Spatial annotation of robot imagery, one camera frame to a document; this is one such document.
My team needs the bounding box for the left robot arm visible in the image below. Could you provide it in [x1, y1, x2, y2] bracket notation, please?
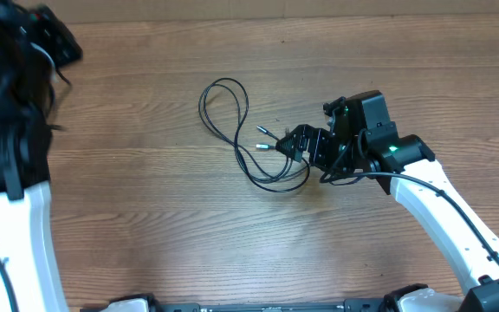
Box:
[0, 1, 83, 311]

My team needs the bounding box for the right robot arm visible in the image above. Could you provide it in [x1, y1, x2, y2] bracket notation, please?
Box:
[275, 90, 499, 311]

